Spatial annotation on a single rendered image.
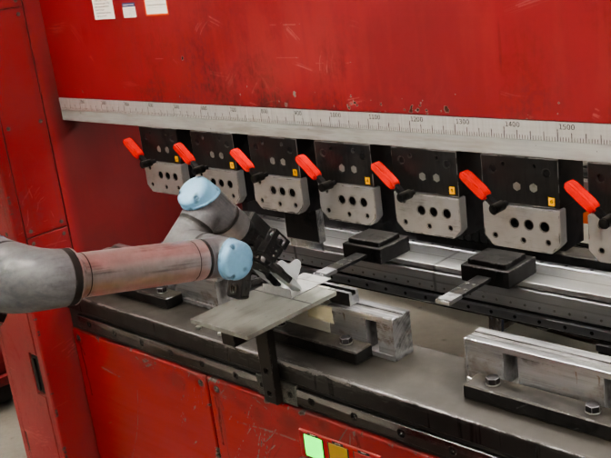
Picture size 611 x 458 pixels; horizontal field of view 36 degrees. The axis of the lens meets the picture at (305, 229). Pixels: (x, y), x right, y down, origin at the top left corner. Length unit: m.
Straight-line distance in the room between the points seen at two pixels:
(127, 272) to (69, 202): 1.10
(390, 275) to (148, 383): 0.70
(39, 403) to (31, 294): 1.34
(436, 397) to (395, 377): 0.12
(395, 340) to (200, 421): 0.64
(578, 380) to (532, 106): 0.49
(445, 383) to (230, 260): 0.49
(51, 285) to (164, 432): 1.08
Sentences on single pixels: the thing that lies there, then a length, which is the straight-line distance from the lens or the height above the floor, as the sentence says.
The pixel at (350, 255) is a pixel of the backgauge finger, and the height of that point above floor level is 1.00.
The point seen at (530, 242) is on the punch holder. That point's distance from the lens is 1.64.
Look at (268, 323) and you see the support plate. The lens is 1.90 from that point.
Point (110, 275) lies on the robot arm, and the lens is 1.57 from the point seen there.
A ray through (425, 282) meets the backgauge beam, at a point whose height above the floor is 0.94.
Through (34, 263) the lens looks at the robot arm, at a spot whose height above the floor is 1.30.
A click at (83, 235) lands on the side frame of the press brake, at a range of 2.71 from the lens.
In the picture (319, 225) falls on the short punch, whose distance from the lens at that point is 2.01.
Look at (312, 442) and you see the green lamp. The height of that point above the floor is 0.82.
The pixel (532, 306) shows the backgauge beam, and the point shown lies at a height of 0.93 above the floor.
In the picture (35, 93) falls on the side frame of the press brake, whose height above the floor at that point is 1.43.
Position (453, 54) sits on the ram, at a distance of 1.64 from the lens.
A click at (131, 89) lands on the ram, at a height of 1.43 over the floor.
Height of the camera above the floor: 1.73
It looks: 17 degrees down
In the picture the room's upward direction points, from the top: 7 degrees counter-clockwise
